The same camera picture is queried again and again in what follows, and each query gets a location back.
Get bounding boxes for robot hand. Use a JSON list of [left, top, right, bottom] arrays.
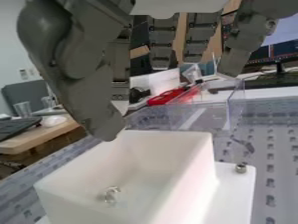
[[16, 0, 298, 142]]

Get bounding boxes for large silver nut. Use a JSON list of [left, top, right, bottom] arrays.
[[102, 185, 122, 205]]

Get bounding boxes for small silver nut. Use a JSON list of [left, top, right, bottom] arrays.
[[234, 162, 249, 174]]

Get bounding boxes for grey chair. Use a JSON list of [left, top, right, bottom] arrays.
[[0, 79, 50, 117]]

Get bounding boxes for black headphones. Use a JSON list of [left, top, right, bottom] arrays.
[[128, 86, 150, 104]]

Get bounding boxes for white mouse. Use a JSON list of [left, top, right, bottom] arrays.
[[41, 114, 69, 128]]

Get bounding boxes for clear plastic cup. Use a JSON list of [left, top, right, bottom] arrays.
[[12, 101, 33, 118]]

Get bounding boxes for black keyboard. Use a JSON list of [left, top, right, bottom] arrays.
[[0, 116, 44, 142]]

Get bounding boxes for wooden desk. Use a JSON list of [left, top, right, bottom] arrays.
[[0, 114, 89, 156]]

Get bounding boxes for clear box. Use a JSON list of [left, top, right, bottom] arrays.
[[125, 77, 298, 154]]

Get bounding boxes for small white box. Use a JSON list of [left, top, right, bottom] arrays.
[[32, 129, 258, 224]]

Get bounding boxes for computer screen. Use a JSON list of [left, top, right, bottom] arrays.
[[246, 19, 298, 75]]

